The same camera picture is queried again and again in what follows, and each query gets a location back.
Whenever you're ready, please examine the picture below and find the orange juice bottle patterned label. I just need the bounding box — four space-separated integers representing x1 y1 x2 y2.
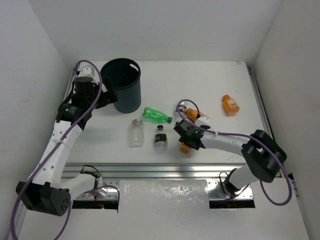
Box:
180 143 191 154

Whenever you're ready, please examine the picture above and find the small black-label clear bottle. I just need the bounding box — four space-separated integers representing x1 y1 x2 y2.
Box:
154 125 168 153

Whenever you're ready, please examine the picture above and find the green plastic bottle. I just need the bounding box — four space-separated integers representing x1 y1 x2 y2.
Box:
142 107 173 124

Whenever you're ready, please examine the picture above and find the clear wide-mouth plastic jar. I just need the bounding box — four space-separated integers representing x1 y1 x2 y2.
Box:
128 119 145 148

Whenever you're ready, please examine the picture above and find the clear Pepsi-label bottle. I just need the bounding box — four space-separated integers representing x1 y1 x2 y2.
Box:
173 101 188 126

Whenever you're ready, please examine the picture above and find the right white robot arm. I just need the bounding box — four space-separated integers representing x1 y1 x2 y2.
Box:
174 119 287 196

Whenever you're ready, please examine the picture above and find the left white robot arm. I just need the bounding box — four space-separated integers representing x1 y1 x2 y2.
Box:
16 76 118 216

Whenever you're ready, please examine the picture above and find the black plastic bin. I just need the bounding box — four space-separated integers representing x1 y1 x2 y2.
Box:
100 58 142 114

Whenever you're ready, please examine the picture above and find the white front cover panel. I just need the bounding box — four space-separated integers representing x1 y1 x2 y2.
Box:
19 180 309 240

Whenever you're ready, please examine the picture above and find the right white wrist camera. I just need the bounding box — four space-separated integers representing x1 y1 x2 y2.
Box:
194 114 211 129

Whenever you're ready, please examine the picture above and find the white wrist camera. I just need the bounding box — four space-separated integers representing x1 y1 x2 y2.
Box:
194 114 211 129
77 65 96 81

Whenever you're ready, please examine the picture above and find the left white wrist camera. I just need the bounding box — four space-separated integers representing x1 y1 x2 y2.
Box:
77 65 96 81

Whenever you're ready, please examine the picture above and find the aluminium front rail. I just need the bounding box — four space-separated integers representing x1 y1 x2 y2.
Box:
59 162 263 180

